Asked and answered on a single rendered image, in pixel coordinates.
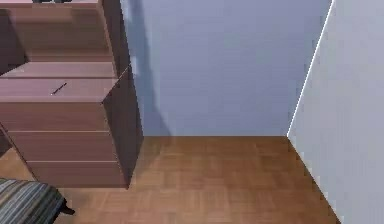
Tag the dark object on shelf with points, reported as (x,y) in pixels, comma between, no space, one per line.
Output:
(50,1)

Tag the black pen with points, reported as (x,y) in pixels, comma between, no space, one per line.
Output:
(59,89)

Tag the brown wooden desk with drawers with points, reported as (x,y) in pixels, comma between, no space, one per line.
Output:
(63,143)

